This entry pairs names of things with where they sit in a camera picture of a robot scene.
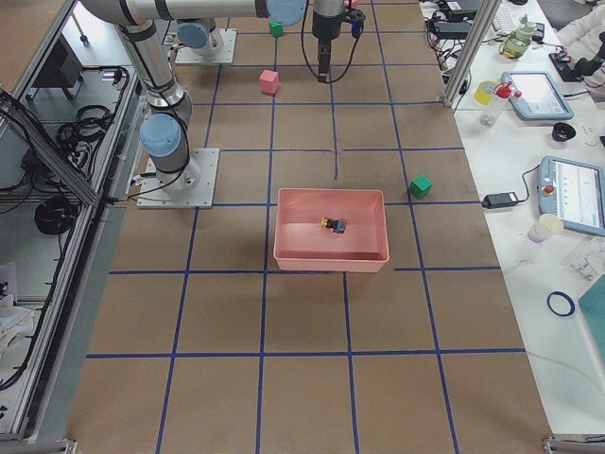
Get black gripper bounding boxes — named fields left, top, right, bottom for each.
left=317, top=39, right=332, bottom=80

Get yellow push button switch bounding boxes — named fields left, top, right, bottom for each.
left=320, top=218, right=347, bottom=235

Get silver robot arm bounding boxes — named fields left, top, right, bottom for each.
left=157, top=1, right=366, bottom=84
left=82, top=1, right=295, bottom=190

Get green cube far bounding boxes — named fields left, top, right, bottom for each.
left=268, top=19, right=285, bottom=38

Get pink cube near arms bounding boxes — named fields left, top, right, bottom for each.
left=258, top=70, right=280, bottom=95

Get yellow tape roll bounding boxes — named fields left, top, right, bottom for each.
left=474, top=80, right=498, bottom=106

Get green cube near bin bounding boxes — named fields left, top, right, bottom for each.
left=408, top=174, right=433, bottom=199

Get clear squeeze bottle red cap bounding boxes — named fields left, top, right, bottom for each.
left=479, top=81, right=512, bottom=128

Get green lidded jar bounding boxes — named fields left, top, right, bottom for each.
left=499, top=16, right=535, bottom=60

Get pink plastic bin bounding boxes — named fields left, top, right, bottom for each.
left=273, top=188, right=389, bottom=272

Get far teach pendant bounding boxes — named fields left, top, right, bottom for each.
left=501, top=71, right=575, bottom=121

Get teach pendant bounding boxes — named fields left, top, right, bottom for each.
left=501, top=71, right=575, bottom=121
left=537, top=156, right=604, bottom=236

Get black power adapter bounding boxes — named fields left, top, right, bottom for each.
left=481, top=192, right=520, bottom=209

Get near teach pendant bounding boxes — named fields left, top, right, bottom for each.
left=537, top=156, right=604, bottom=236

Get white cloth in cabinet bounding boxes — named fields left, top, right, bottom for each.
left=0, top=262, right=37, bottom=356

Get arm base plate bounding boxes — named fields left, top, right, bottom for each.
left=136, top=148, right=220, bottom=209
left=176, top=28, right=237, bottom=66

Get aluminium frame post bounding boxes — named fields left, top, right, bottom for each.
left=441, top=0, right=500, bottom=108

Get blue tape ring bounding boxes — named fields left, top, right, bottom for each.
left=546, top=291, right=577, bottom=318

